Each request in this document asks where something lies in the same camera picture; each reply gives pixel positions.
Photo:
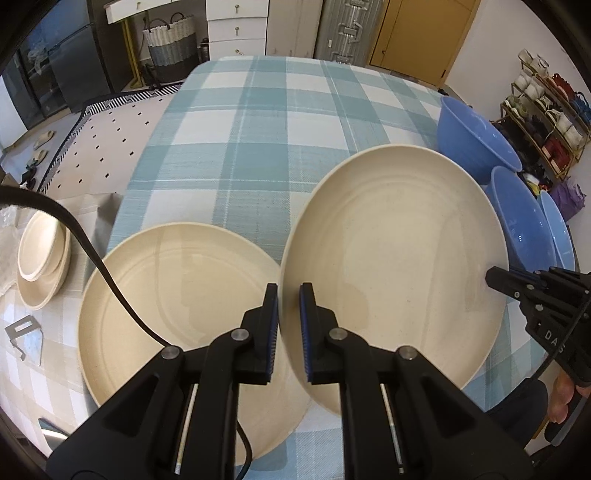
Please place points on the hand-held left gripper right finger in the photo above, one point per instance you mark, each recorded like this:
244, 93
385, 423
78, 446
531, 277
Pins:
305, 332

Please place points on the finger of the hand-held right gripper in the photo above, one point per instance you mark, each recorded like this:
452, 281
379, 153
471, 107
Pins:
508, 279

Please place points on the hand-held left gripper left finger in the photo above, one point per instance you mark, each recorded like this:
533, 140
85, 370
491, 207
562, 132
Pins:
272, 332

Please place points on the large cream plate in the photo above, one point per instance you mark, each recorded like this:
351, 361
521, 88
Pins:
184, 295
397, 258

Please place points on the person's right hand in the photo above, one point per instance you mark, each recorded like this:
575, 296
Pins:
565, 397

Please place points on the purple bag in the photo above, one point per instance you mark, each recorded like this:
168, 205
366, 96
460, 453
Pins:
568, 198

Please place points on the person's leg in dark trousers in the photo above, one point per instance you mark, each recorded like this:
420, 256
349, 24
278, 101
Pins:
517, 410

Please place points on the gold shoe rack with shoes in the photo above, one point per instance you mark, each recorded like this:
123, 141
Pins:
554, 134

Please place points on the teal plaid tablecloth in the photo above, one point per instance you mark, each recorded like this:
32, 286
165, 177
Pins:
258, 138

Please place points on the cream dotted rug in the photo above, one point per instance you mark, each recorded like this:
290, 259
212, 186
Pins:
124, 138

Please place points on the small cream plate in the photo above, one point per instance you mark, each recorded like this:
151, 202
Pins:
39, 240

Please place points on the yellow wooden door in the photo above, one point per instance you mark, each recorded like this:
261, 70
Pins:
415, 32

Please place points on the dark slipper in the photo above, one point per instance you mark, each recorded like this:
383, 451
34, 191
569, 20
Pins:
31, 177

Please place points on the clear plastic wrap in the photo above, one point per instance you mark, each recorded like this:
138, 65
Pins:
7, 221

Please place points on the beige slipper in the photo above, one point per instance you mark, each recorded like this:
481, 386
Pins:
37, 158
44, 138

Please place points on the silver ribbed suitcase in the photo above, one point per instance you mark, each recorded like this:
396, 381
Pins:
346, 27

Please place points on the woven laundry basket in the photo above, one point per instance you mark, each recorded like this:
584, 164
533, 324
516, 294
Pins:
168, 50

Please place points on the white drawer cabinet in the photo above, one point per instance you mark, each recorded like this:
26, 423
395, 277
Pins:
235, 27

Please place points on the white desk with yellow legs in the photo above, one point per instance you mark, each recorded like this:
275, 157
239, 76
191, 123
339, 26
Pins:
138, 9

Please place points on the metal bracket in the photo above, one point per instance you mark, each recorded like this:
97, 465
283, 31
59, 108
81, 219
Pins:
27, 344

